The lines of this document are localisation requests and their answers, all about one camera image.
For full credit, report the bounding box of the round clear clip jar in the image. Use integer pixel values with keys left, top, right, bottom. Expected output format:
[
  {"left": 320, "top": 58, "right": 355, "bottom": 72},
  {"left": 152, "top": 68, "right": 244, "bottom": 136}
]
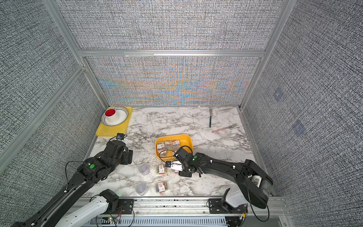
[{"left": 138, "top": 163, "right": 150, "bottom": 176}]

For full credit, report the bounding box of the yellow plastic storage box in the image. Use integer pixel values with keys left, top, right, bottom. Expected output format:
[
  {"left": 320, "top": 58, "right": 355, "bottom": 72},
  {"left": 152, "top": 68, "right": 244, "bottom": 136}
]
[{"left": 155, "top": 134, "right": 194, "bottom": 161}]

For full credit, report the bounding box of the clear paper clip box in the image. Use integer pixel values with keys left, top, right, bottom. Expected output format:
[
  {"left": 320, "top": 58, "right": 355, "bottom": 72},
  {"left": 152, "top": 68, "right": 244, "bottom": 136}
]
[{"left": 157, "top": 165, "right": 167, "bottom": 175}]

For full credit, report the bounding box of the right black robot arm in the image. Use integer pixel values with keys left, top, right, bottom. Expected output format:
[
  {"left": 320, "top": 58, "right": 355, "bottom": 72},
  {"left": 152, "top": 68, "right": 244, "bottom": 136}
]
[{"left": 173, "top": 148, "right": 273, "bottom": 209}]

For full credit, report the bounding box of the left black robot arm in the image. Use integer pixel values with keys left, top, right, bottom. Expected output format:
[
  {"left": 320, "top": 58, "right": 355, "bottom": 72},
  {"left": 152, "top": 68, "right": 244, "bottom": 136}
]
[{"left": 12, "top": 140, "right": 133, "bottom": 227}]

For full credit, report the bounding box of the yellow flat tray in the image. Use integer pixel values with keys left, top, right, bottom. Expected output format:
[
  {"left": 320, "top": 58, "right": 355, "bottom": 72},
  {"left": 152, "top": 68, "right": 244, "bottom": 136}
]
[{"left": 95, "top": 107, "right": 133, "bottom": 137}]

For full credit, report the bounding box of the white patterned bowl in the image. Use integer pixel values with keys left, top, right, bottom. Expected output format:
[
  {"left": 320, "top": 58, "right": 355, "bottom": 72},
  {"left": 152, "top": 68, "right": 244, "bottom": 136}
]
[{"left": 102, "top": 107, "right": 129, "bottom": 126}]

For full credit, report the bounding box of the white cup red inside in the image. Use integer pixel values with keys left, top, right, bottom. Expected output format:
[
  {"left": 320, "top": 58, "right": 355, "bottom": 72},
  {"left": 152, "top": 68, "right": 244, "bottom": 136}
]
[{"left": 105, "top": 109, "right": 116, "bottom": 119}]

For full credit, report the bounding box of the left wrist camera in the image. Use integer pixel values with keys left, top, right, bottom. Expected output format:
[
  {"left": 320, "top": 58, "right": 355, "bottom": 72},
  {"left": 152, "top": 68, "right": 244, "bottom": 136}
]
[{"left": 115, "top": 133, "right": 127, "bottom": 141}]

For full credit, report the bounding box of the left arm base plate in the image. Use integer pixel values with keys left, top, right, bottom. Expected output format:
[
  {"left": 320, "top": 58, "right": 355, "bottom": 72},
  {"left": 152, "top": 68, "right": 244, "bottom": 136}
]
[{"left": 106, "top": 199, "right": 135, "bottom": 215}]

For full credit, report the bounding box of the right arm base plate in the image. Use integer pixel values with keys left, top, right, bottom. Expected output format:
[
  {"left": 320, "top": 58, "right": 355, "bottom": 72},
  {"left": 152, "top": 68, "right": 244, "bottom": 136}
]
[{"left": 206, "top": 199, "right": 248, "bottom": 214}]

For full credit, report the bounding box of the pink handled fork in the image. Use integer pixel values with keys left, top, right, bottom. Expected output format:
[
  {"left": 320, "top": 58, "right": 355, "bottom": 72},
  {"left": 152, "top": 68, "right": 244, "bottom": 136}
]
[{"left": 212, "top": 124, "right": 238, "bottom": 133}]

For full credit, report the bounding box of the green handled fork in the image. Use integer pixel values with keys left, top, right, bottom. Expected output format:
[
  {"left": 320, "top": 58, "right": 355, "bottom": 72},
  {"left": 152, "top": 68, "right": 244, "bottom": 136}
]
[{"left": 209, "top": 107, "right": 213, "bottom": 128}]

